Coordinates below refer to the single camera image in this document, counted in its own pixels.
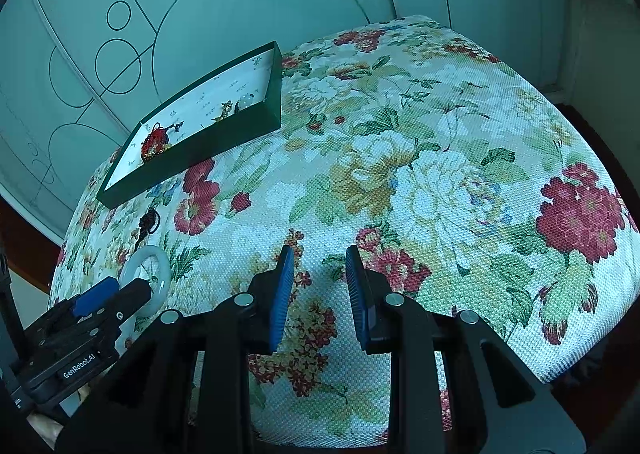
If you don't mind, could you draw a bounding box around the frosted glass wardrobe door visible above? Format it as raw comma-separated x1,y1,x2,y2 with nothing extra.
1,0,567,242

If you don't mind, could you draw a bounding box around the white jade bangle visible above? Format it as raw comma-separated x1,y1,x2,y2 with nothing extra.
119,245,170,318

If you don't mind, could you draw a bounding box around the red knot tassel charm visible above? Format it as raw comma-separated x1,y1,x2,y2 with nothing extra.
141,122,183,162

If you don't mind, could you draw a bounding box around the green jewelry box tray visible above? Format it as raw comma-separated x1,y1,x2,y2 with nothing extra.
96,41,282,209

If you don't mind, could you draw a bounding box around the floral fabric cushion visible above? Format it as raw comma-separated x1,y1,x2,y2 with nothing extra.
51,16,639,448

